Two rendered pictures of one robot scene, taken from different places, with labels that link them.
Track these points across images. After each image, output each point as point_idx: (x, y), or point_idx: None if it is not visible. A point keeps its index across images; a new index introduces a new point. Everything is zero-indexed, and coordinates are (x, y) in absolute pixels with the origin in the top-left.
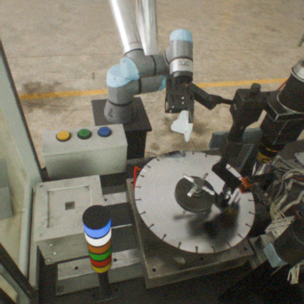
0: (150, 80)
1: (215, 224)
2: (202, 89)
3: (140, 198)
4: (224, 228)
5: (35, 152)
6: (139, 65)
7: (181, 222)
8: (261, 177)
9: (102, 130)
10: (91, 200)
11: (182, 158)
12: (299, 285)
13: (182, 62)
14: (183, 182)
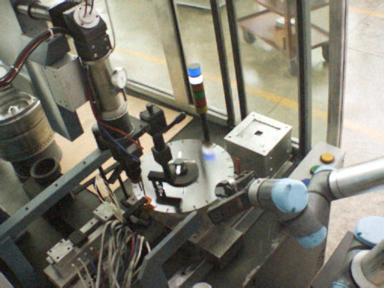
0: (343, 263)
1: (155, 165)
2: (228, 200)
3: (214, 147)
4: (148, 167)
5: (304, 118)
6: (313, 177)
7: (177, 153)
8: (135, 205)
9: (307, 181)
10: (249, 142)
11: (211, 190)
12: (91, 209)
13: (262, 181)
14: (193, 170)
